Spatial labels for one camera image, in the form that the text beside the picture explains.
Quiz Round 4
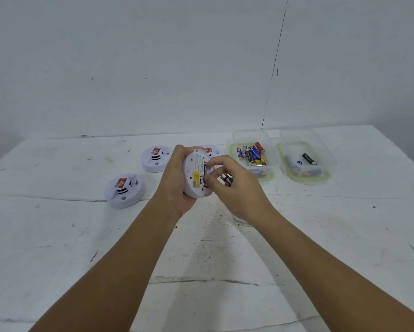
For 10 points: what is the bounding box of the person's left hand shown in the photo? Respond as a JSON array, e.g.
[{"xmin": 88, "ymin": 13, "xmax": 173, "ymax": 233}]
[{"xmin": 154, "ymin": 145, "xmax": 198, "ymax": 219}]

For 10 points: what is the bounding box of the person's right hand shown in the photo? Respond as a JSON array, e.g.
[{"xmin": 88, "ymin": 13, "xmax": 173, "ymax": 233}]
[{"xmin": 203, "ymin": 155, "xmax": 275, "ymax": 229}]

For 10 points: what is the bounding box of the white round smoke detector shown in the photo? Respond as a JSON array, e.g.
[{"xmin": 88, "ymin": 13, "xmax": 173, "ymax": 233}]
[
  {"xmin": 182, "ymin": 149, "xmax": 216, "ymax": 199},
  {"xmin": 104, "ymin": 173, "xmax": 146, "ymax": 209},
  {"xmin": 199, "ymin": 145, "xmax": 225, "ymax": 160},
  {"xmin": 140, "ymin": 145, "xmax": 175, "ymax": 173}
]

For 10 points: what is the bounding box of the person's left forearm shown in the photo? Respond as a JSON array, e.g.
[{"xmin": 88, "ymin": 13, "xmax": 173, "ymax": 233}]
[{"xmin": 28, "ymin": 200, "xmax": 180, "ymax": 332}]

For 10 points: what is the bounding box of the person's right forearm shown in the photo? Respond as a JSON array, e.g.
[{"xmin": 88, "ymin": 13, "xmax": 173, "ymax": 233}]
[{"xmin": 243, "ymin": 211, "xmax": 414, "ymax": 332}]

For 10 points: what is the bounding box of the pile of assorted batteries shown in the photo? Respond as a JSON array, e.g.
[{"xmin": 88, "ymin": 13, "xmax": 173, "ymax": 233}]
[{"xmin": 236, "ymin": 142, "xmax": 268, "ymax": 177}]

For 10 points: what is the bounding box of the clear green-rimmed plastic container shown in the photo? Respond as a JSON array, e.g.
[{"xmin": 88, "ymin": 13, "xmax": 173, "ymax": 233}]
[
  {"xmin": 226, "ymin": 129, "xmax": 280, "ymax": 182},
  {"xmin": 276, "ymin": 128, "xmax": 338, "ymax": 186}
]

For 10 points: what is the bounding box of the blue battery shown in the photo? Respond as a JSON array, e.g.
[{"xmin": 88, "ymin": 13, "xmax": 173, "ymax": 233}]
[{"xmin": 285, "ymin": 155, "xmax": 302, "ymax": 172}]

